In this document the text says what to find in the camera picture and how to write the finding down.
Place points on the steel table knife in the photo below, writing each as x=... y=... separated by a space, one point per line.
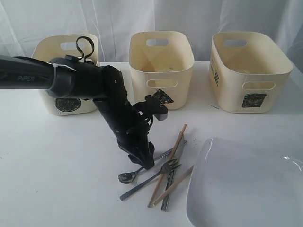
x=178 y=154

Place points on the cream bin with circle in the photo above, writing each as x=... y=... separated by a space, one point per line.
x=60 y=46

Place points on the cream bin with square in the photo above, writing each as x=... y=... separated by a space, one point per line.
x=247 y=72

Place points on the short wooden chopstick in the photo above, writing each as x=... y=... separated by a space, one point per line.
x=173 y=186

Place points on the cream bin with triangle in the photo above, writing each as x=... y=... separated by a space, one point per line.
x=161 y=60

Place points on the steel spoon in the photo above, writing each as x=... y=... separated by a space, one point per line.
x=127 y=178

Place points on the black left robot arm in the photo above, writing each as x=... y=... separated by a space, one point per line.
x=64 y=78

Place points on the steel fork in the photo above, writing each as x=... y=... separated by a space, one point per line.
x=175 y=164

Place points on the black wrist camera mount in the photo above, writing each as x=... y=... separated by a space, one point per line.
x=151 y=107

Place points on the long wooden chopstick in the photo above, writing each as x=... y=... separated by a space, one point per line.
x=161 y=177

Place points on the white square plate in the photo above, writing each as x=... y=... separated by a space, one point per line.
x=234 y=184

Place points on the white backdrop curtain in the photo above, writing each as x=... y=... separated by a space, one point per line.
x=24 y=23

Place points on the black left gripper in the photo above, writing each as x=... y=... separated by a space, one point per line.
x=123 y=119

